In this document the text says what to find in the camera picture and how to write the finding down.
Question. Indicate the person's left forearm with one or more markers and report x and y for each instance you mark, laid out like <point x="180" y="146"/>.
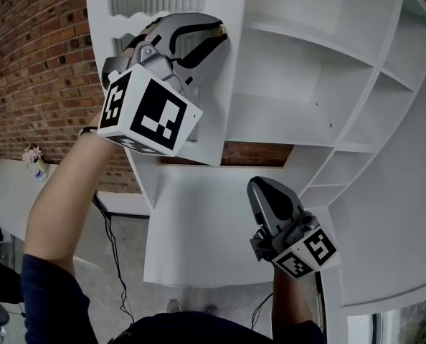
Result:
<point x="62" y="199"/>

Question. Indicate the person's right grey shoe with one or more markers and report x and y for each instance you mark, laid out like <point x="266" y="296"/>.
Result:
<point x="212" y="310"/>

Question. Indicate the white side table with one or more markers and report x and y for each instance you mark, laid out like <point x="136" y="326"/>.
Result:
<point x="5" y="199"/>

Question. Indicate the person's left grey shoe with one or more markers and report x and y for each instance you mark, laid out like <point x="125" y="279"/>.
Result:
<point x="173" y="306"/>

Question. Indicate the round beige object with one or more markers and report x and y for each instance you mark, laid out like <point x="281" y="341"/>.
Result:
<point x="219" y="31"/>

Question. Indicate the white desk with hutch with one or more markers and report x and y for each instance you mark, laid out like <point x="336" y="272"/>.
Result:
<point x="206" y="235"/>

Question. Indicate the person's dark navy shirt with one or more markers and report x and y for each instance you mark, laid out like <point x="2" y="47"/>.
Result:
<point x="55" y="306"/>

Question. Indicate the person's right forearm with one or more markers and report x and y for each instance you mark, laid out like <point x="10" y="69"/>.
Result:
<point x="292" y="303"/>

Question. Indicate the person's grey shoe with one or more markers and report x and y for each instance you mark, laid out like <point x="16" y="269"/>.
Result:
<point x="173" y="306"/>
<point x="212" y="310"/>

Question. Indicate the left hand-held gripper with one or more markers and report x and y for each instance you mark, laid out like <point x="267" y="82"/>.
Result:
<point x="152" y="117"/>

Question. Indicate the black framed window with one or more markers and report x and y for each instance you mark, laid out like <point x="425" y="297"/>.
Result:
<point x="403" y="328"/>

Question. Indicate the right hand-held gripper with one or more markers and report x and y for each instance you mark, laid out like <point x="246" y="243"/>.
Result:
<point x="306" y="253"/>

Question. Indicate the white cabinet door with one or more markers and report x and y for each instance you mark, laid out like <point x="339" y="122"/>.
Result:
<point x="231" y="84"/>

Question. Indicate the pink flowers in vase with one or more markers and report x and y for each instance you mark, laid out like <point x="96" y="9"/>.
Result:
<point x="32" y="154"/>

